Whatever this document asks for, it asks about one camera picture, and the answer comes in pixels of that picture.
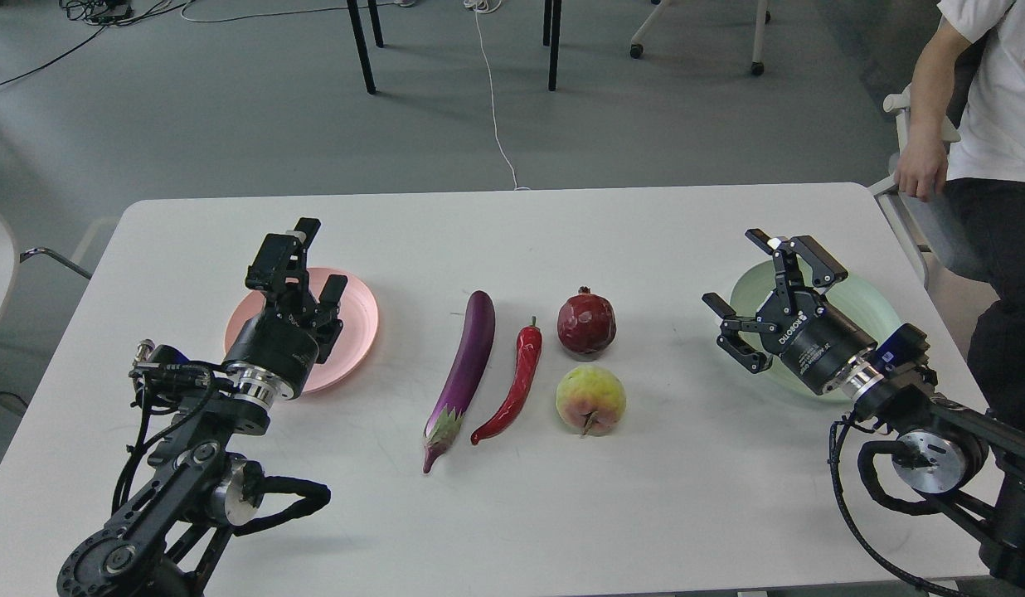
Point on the person in white shirt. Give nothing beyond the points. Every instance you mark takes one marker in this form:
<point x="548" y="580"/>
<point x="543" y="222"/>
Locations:
<point x="969" y="86"/>

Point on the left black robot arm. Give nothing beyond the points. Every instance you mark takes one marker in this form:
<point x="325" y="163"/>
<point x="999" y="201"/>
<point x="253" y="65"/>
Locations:
<point x="182" y="495"/>

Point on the person's hand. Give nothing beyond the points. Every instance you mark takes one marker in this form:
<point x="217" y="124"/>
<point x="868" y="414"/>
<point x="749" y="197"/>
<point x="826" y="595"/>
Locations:
<point x="921" y="171"/>

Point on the white rolling chair base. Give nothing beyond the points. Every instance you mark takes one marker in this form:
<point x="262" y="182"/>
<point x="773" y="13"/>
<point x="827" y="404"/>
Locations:
<point x="762" y="18"/>

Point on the yellow green apple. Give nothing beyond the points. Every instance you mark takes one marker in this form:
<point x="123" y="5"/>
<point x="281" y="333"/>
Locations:
<point x="591" y="400"/>

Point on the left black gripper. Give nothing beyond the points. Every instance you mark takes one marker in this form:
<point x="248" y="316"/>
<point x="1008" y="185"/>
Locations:
<point x="275" y="350"/>

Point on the red pomegranate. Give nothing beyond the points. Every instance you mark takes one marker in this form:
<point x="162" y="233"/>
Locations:
<point x="586" y="323"/>

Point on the pink plate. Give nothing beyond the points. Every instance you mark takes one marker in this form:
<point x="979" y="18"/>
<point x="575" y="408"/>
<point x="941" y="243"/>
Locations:
<point x="359" y="314"/>

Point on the red chili pepper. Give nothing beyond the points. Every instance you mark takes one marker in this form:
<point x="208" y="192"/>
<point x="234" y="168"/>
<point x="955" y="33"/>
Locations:
<point x="528" y="353"/>

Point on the purple eggplant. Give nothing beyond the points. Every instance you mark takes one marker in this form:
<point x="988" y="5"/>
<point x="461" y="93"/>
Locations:
<point x="466" y="373"/>

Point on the black table legs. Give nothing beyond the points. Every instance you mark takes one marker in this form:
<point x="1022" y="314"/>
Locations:
<point x="551" y="38"/>

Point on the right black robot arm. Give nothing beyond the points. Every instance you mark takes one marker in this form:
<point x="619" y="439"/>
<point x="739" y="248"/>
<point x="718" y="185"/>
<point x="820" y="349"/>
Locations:
<point x="945" y="458"/>

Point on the light green plate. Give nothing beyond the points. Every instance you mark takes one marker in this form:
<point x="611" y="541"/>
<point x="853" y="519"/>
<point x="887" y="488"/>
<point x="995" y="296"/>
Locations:
<point x="855" y="297"/>

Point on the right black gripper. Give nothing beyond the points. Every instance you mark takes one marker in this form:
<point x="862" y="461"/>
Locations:
<point x="810" y="336"/>

